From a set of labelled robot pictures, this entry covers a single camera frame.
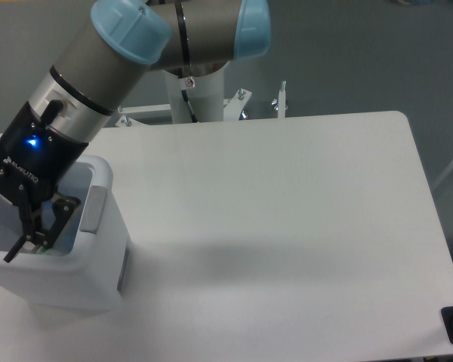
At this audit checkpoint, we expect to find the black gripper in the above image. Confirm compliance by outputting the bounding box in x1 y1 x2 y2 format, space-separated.
0 100 88 262

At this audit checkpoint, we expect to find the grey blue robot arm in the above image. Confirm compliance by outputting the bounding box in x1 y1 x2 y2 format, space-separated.
0 1 271 262

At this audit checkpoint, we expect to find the white plastic trash can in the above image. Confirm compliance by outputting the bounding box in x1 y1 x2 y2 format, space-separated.
0 155 131 310

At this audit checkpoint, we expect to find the black cable on pedestal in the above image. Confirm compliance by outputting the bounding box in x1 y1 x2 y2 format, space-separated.
179 77 200 124

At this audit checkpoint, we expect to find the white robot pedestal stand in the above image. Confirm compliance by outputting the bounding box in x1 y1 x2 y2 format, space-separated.
114 60 290 128

